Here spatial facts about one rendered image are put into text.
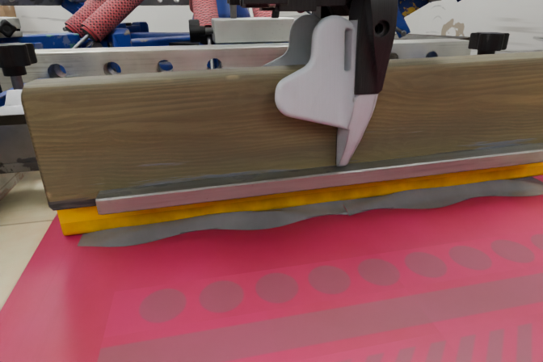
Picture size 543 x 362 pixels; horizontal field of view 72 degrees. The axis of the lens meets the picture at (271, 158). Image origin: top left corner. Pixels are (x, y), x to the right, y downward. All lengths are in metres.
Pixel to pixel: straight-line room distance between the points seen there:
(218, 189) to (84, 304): 0.09
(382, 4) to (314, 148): 0.10
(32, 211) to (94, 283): 0.11
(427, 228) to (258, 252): 0.12
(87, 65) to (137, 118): 0.33
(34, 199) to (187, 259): 0.15
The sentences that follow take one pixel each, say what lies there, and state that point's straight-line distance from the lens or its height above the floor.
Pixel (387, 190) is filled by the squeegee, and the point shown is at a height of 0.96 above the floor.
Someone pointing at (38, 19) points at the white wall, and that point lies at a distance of 4.69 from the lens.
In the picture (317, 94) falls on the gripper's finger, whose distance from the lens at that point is 0.22.
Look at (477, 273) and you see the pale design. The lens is 0.24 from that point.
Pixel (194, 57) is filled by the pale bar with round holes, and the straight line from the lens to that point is 0.54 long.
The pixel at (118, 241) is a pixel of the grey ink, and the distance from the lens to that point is 0.26.
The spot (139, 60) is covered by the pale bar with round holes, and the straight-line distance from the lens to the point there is 0.55.
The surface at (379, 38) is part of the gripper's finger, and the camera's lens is 0.21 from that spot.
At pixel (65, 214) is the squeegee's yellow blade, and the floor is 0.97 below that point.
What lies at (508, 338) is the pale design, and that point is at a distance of 0.21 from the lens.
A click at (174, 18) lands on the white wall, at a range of 4.45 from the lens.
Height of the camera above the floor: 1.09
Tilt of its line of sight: 22 degrees down
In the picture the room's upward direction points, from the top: straight up
